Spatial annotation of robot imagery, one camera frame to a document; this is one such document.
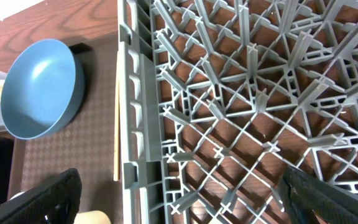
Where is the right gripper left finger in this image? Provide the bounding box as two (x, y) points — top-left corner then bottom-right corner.
(0, 168), (82, 223)

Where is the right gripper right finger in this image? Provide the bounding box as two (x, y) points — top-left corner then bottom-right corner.
(278, 167), (358, 223)

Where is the grey dishwasher rack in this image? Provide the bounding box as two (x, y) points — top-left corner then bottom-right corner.
(117, 0), (358, 223)

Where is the dark brown serving tray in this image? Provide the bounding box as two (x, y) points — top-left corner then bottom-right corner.
(7, 33), (123, 223)

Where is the right wooden chopstick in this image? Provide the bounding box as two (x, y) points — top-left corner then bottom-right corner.
(113, 51), (121, 182)

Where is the dark blue plate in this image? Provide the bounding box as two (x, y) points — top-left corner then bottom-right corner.
(1, 39), (85, 140)

